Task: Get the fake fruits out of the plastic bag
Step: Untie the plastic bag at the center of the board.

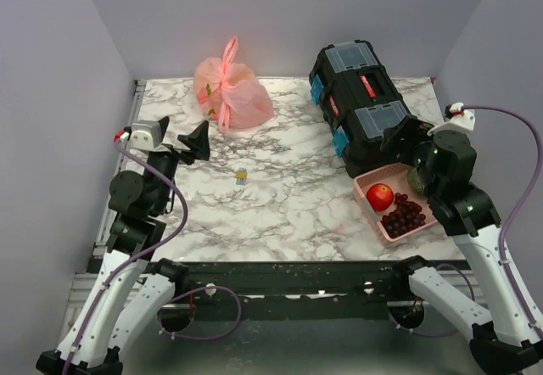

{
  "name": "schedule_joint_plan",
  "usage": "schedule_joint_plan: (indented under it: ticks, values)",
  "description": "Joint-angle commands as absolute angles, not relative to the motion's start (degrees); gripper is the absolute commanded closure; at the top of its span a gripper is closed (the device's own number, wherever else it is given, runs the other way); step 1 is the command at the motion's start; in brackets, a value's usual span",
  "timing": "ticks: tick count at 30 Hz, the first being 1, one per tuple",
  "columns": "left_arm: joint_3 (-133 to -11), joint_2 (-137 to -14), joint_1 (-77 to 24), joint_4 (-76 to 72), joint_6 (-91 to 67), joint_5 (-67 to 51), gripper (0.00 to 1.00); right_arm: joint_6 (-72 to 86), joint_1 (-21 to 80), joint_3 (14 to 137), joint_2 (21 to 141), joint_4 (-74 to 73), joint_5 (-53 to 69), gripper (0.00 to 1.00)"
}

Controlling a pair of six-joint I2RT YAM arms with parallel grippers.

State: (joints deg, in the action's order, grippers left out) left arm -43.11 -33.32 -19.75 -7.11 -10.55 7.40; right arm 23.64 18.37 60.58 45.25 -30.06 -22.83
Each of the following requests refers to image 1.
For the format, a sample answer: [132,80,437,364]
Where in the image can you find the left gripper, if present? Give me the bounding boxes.
[146,117,210,214]

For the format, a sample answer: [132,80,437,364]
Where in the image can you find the pink plastic bag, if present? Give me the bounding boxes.
[193,36,275,134]

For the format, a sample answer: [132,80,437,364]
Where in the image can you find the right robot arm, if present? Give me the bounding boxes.
[382,115,542,374]

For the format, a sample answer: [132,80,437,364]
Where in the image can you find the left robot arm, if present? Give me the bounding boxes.
[36,116,210,374]

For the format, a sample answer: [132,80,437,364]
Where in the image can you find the green fake melon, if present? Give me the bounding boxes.
[406,167,425,196]

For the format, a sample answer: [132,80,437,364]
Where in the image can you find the red fake apple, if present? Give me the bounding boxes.
[366,183,395,212]

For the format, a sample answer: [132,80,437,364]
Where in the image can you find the dark red fake grapes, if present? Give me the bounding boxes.
[381,193,427,238]

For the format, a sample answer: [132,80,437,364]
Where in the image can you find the pink plastic basket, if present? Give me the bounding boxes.
[353,163,437,246]

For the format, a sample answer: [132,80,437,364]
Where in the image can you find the black plastic toolbox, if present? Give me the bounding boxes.
[309,40,411,178]

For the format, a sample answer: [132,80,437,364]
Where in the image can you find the small yellow grey clip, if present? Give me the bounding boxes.
[235,168,248,185]

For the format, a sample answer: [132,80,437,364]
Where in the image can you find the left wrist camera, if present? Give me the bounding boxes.
[114,120,164,152]

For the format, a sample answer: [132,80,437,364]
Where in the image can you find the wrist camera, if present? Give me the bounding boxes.
[428,102,475,136]
[114,120,164,152]

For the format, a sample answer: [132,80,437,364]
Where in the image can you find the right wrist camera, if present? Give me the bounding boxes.
[428,102,475,136]

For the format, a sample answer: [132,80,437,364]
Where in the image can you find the black mounting rail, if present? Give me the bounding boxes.
[139,260,472,322]

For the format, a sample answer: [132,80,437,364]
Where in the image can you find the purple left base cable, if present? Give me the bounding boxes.
[156,285,243,342]

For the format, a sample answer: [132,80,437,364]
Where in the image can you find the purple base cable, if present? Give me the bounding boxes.
[388,263,476,337]
[156,285,243,342]

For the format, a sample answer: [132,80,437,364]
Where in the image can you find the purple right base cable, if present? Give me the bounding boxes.
[388,263,476,337]

